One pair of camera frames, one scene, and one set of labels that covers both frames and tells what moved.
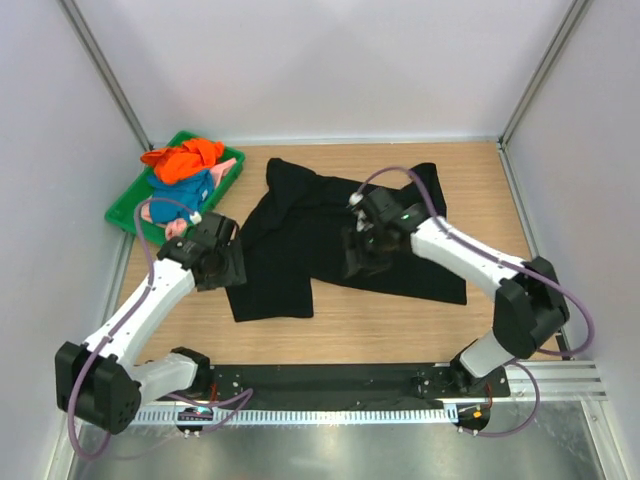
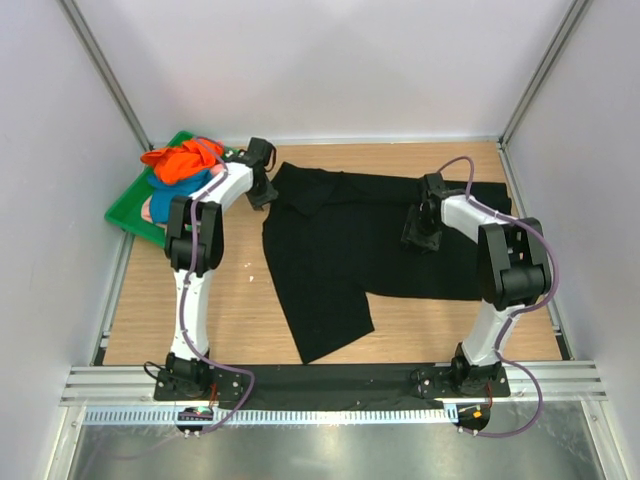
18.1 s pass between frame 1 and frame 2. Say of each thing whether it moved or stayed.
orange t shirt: stayed
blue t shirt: stayed
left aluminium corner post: stayed
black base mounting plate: stayed
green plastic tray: stayed
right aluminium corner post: stayed
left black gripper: moved
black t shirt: moved
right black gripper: moved
